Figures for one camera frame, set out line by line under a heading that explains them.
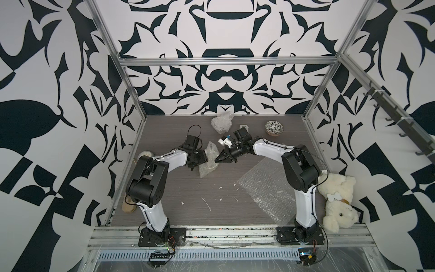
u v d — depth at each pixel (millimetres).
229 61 916
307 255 711
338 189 792
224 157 832
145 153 966
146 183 481
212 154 939
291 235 741
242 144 787
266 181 906
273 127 1115
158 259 726
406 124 588
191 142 779
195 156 868
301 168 538
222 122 1087
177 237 741
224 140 891
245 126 1081
